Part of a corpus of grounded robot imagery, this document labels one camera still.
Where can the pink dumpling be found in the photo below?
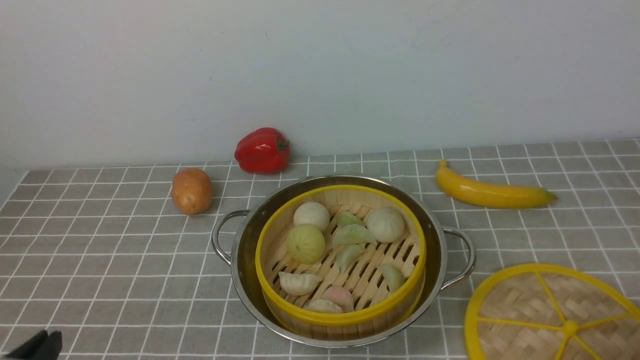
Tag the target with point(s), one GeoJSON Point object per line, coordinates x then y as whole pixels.
{"type": "Point", "coordinates": [340, 296]}

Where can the brown potato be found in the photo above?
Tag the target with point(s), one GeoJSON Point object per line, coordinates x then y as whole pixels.
{"type": "Point", "coordinates": [191, 191]}

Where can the yellow banana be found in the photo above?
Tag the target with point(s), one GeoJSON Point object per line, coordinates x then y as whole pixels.
{"type": "Point", "coordinates": [490, 195]}

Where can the white steamed bun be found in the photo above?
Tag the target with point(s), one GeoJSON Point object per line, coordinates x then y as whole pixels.
{"type": "Point", "coordinates": [312, 213]}
{"type": "Point", "coordinates": [386, 224]}

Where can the yellow woven steamer lid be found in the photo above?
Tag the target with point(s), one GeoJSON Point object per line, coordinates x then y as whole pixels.
{"type": "Point", "coordinates": [549, 312]}

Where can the grey checked tablecloth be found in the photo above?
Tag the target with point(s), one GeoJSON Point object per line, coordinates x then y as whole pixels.
{"type": "Point", "coordinates": [104, 256]}

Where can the green dumpling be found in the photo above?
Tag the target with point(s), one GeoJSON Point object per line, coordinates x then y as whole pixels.
{"type": "Point", "coordinates": [352, 234]}
{"type": "Point", "coordinates": [392, 275]}
{"type": "Point", "coordinates": [345, 218]}
{"type": "Point", "coordinates": [347, 255]}

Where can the white dumpling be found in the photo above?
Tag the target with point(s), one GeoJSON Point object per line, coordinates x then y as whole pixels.
{"type": "Point", "coordinates": [298, 284]}
{"type": "Point", "coordinates": [323, 306]}

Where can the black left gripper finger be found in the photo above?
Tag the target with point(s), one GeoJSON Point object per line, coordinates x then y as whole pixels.
{"type": "Point", "coordinates": [53, 345]}
{"type": "Point", "coordinates": [31, 349]}

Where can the stainless steel pot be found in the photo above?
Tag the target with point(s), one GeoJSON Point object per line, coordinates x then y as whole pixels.
{"type": "Point", "coordinates": [451, 255]}

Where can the green steamed bun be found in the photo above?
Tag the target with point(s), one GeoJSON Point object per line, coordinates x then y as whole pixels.
{"type": "Point", "coordinates": [305, 243]}

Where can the yellow bamboo steamer basket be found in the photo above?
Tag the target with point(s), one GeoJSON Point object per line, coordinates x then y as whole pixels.
{"type": "Point", "coordinates": [375, 310]}

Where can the red bell pepper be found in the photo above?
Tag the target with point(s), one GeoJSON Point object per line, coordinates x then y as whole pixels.
{"type": "Point", "coordinates": [263, 151]}

